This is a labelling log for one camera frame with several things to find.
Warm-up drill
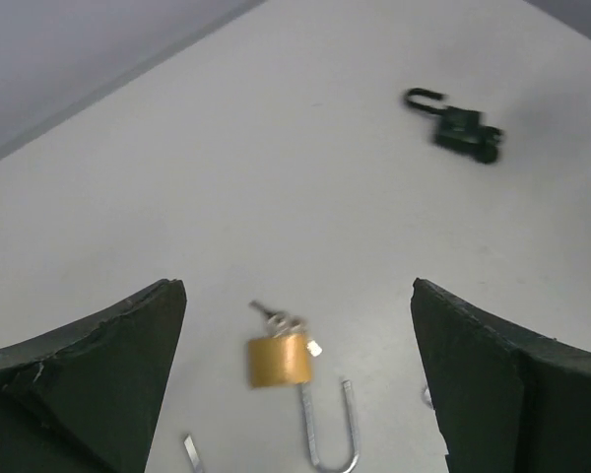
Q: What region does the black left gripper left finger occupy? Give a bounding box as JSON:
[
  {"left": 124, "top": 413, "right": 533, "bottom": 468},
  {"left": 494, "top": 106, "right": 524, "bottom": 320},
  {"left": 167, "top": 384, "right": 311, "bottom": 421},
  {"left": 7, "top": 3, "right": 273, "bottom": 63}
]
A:
[{"left": 0, "top": 279, "right": 185, "bottom": 472}]

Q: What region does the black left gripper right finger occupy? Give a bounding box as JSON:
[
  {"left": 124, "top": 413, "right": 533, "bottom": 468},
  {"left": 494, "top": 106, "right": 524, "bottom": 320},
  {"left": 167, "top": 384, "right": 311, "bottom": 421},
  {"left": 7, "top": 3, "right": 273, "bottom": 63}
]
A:
[{"left": 411, "top": 279, "right": 591, "bottom": 472}]

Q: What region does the long-shackle brass padlock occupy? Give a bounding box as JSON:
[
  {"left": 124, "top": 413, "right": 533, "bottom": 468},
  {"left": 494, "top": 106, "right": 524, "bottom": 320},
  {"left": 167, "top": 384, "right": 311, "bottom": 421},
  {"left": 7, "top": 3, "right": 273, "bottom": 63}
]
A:
[{"left": 246, "top": 333, "right": 361, "bottom": 473}]

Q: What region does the silver key pair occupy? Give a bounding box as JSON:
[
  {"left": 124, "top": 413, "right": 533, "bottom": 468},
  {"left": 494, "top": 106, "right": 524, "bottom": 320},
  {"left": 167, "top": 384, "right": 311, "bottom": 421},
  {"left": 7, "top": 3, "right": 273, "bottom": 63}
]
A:
[{"left": 249, "top": 300, "right": 323, "bottom": 358}]

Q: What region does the black-headed key bunch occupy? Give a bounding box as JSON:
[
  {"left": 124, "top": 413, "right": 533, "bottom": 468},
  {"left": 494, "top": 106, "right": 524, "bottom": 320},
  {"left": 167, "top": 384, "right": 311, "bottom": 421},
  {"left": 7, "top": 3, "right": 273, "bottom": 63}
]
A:
[{"left": 474, "top": 126, "right": 504, "bottom": 165}]

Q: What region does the black Kaijing padlock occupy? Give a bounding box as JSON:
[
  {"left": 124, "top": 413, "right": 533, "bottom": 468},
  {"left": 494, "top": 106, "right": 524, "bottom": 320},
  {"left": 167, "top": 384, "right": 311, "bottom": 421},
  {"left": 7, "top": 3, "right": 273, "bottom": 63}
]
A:
[{"left": 403, "top": 88, "right": 485, "bottom": 155}]

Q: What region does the large brass padlock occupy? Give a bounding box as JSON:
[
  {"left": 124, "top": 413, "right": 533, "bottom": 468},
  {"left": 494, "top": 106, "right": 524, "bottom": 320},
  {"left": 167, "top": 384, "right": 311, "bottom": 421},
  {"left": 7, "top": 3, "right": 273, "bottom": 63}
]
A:
[{"left": 183, "top": 434, "right": 205, "bottom": 473}]

